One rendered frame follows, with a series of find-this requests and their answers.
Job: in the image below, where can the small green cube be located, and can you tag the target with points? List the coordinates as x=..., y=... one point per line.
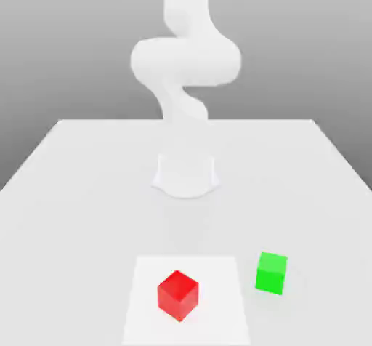
x=271, y=273

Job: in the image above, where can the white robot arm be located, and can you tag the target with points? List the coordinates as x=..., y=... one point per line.
x=186, y=61

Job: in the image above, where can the small red cube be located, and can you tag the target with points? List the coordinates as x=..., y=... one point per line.
x=178, y=295

